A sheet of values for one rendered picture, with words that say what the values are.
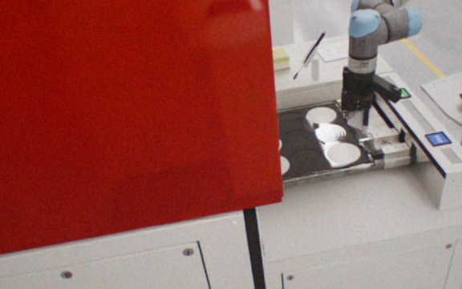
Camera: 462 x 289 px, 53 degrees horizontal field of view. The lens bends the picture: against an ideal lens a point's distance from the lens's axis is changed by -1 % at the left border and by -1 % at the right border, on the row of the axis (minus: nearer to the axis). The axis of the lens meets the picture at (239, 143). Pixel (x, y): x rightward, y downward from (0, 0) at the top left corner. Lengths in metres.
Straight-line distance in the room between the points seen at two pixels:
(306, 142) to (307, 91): 0.25
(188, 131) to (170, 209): 0.17
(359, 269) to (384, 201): 0.21
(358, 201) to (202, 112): 0.82
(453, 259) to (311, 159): 0.50
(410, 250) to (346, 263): 0.18
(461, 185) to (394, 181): 0.21
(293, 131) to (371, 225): 0.42
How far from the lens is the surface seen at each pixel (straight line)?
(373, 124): 1.62
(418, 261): 1.45
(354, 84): 1.31
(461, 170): 1.35
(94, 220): 0.83
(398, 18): 1.27
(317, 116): 1.62
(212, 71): 0.66
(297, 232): 1.33
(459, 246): 1.48
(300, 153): 1.46
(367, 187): 1.46
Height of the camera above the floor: 1.81
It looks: 37 degrees down
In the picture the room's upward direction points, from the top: 8 degrees counter-clockwise
